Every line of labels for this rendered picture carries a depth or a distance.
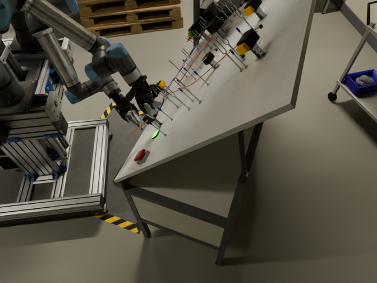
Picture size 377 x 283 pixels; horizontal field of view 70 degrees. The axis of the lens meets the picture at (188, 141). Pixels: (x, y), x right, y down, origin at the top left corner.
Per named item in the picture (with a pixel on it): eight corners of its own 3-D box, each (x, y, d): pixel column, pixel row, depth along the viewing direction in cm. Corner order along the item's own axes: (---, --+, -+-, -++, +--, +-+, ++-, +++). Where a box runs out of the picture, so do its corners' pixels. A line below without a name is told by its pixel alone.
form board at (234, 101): (194, 50, 203) (193, 48, 202) (329, -68, 125) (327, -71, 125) (116, 182, 138) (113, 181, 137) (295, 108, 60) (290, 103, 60)
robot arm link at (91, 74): (96, 69, 120) (118, 59, 117) (95, 87, 113) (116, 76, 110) (84, 56, 114) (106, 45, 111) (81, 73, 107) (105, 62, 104)
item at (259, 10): (276, 1, 115) (262, -15, 112) (264, 19, 112) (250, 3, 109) (268, 7, 119) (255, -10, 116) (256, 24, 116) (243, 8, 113)
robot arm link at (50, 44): (11, 0, 109) (74, 107, 133) (37, -8, 113) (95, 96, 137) (9, 4, 118) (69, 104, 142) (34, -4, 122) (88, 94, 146)
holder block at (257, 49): (277, 35, 90) (260, 15, 87) (262, 60, 87) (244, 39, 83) (268, 40, 94) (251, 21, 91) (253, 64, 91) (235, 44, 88)
